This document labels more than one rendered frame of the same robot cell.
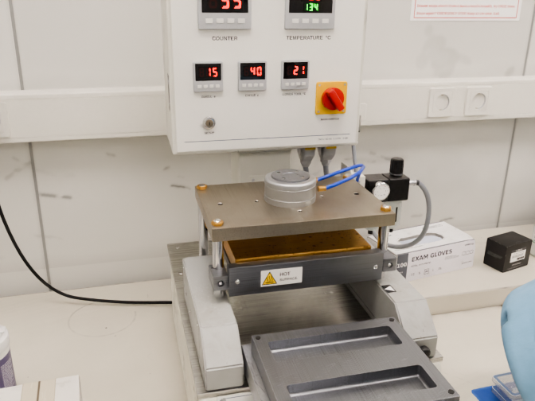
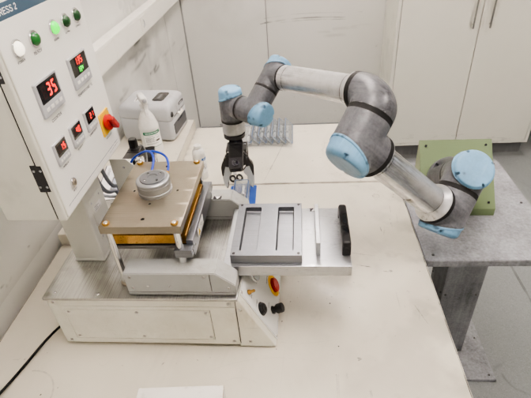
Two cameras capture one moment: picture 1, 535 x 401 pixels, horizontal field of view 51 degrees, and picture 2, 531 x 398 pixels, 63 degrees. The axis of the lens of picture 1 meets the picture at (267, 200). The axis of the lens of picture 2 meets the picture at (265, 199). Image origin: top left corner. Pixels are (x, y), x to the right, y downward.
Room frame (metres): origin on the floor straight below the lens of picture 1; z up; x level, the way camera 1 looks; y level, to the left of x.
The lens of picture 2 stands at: (0.27, 0.68, 1.67)
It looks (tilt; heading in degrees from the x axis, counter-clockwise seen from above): 36 degrees down; 291
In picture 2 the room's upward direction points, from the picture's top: 4 degrees counter-clockwise
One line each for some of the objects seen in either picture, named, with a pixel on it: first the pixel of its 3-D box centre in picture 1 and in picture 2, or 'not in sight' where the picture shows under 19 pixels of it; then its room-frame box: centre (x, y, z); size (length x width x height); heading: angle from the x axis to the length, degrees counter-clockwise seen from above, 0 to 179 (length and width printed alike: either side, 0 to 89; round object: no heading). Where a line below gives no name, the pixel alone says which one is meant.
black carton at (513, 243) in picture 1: (507, 251); (148, 159); (1.22, -0.58, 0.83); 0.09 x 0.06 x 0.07; 119
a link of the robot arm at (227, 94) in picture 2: not in sight; (231, 104); (0.81, -0.51, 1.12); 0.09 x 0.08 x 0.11; 155
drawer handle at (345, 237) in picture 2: not in sight; (344, 228); (0.38, -0.15, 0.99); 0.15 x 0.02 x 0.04; 105
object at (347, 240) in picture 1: (294, 224); (160, 203); (0.81, -0.04, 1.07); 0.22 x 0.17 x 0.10; 105
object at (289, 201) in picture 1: (295, 205); (147, 194); (0.85, -0.05, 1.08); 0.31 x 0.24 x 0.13; 105
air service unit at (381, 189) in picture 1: (383, 197); (137, 165); (0.99, -0.22, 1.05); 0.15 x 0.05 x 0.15; 105
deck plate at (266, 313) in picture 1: (281, 292); (157, 248); (0.85, -0.03, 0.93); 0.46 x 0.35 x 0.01; 15
